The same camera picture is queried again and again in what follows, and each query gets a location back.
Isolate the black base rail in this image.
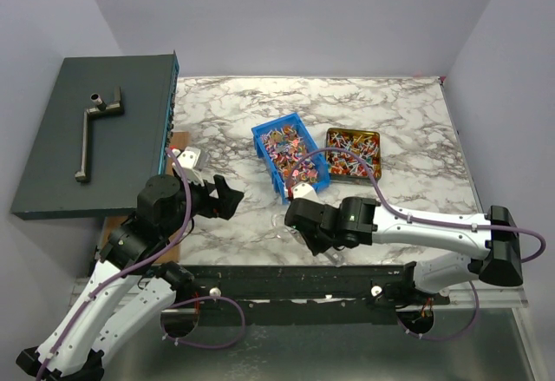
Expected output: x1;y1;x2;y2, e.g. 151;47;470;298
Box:
155;262;449;326

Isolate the dark grey box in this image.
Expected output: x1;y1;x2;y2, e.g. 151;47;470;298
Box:
10;54;180;220

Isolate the wooden board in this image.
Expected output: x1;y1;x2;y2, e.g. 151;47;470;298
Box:
101;131;193;265

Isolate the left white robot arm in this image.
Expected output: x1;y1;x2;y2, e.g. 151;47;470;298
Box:
16;174;244;380

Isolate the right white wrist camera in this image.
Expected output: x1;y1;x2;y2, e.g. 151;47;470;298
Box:
288;182;321;203

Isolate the blue candy bin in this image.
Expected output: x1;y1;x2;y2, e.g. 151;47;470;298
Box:
251;113;330;204

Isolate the metal crank handle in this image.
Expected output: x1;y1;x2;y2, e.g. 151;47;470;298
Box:
74;87;126;183

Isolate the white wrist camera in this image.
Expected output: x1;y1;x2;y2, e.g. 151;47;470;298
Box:
288;182;321;203
171;147;209;186

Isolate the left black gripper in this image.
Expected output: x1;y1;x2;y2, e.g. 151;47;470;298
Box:
163;171;245;238

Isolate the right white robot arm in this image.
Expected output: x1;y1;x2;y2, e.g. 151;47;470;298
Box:
284;197;523;305

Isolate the metal candy tin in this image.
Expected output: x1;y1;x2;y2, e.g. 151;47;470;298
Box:
323;127;385;184

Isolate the clear glass jar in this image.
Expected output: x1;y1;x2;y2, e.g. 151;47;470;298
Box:
271;213;304;243

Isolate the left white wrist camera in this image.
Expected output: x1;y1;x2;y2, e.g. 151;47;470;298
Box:
171;147;209;186

